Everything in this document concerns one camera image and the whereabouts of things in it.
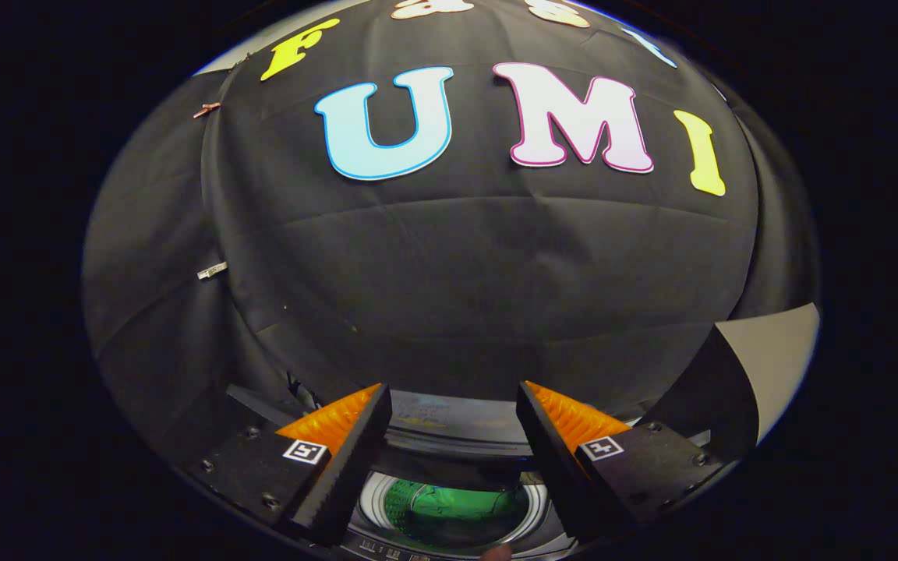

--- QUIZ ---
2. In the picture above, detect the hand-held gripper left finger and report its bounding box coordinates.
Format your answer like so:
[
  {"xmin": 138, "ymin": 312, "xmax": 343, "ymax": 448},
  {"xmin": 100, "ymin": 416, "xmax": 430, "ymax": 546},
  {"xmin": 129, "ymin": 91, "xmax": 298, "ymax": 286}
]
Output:
[{"xmin": 184, "ymin": 383, "xmax": 393, "ymax": 548}]

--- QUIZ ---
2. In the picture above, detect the green polo shirt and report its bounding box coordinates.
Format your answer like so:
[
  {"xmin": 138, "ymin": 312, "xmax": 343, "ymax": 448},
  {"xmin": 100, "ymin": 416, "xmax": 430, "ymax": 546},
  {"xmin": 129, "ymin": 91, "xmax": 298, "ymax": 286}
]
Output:
[{"xmin": 383, "ymin": 479, "xmax": 532, "ymax": 546}]

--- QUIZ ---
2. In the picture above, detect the grey washing machine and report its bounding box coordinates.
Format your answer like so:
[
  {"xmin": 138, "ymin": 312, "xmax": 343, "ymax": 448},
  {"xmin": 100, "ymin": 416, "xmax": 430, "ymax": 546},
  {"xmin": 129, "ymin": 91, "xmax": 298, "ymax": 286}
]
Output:
[{"xmin": 336, "ymin": 390, "xmax": 575, "ymax": 561}]

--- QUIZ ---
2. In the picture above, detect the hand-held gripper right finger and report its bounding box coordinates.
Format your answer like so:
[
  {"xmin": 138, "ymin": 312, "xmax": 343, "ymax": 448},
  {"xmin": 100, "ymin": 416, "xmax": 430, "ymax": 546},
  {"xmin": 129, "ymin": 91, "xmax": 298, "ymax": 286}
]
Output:
[{"xmin": 516, "ymin": 380, "xmax": 730, "ymax": 542}]

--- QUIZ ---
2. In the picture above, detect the black backdrop cloth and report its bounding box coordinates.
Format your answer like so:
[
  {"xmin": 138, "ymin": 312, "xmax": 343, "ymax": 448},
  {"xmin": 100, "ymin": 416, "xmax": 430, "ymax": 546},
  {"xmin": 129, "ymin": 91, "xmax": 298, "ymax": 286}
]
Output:
[{"xmin": 81, "ymin": 0, "xmax": 820, "ymax": 468}]

